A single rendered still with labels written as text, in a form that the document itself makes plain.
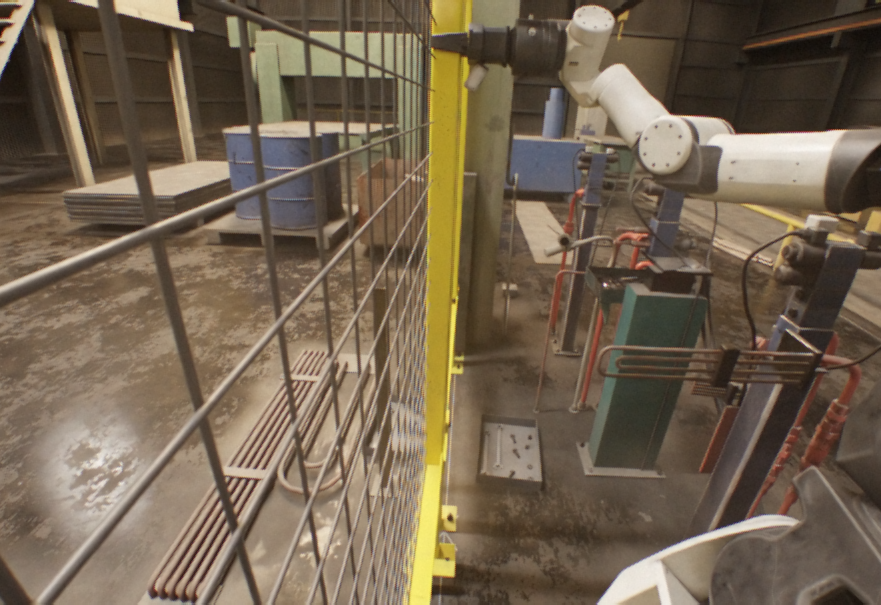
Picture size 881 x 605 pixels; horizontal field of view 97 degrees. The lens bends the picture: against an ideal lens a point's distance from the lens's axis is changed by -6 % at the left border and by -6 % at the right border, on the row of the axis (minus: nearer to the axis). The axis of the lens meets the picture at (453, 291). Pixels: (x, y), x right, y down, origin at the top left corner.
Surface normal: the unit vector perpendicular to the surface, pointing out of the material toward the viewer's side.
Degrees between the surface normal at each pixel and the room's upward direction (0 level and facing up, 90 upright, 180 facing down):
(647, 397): 90
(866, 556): 63
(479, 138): 90
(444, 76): 90
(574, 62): 134
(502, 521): 0
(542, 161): 90
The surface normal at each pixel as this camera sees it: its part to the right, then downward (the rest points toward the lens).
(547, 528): 0.04, -0.91
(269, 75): -0.04, 0.40
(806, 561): -0.85, -0.52
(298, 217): 0.34, 0.40
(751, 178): -0.84, 0.19
